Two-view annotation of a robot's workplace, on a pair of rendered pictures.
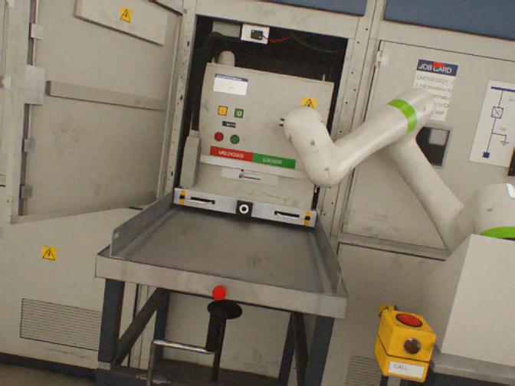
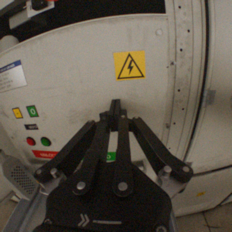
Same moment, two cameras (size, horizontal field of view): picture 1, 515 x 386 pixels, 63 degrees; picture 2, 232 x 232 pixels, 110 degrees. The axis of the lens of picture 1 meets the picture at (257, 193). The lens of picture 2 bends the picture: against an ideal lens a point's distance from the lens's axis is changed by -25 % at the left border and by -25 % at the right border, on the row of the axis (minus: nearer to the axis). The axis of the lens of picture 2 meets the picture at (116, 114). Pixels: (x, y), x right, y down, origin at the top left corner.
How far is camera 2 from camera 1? 134 cm
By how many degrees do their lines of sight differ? 16
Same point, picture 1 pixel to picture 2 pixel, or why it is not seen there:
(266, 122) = (69, 114)
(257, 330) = not seen: hidden behind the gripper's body
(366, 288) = (192, 191)
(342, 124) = (180, 80)
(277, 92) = (65, 60)
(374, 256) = (201, 178)
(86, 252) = not seen: hidden behind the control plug
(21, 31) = not seen: outside the picture
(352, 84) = (184, 23)
